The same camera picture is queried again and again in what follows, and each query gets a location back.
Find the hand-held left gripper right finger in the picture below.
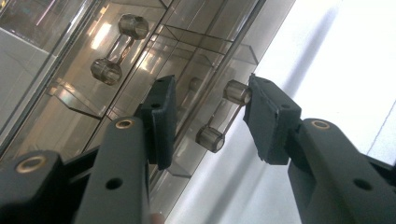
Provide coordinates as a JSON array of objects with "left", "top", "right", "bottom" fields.
[{"left": 243, "top": 73, "right": 396, "bottom": 224}]

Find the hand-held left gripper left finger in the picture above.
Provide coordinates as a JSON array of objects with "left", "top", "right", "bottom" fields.
[{"left": 73, "top": 74, "right": 178, "bottom": 224}]

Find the smoky transparent drawer box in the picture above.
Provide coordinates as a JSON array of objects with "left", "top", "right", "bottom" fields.
[{"left": 0, "top": 0, "right": 297, "bottom": 224}]

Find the white table board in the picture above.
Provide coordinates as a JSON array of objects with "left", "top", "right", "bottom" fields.
[{"left": 164, "top": 0, "right": 396, "bottom": 224}]

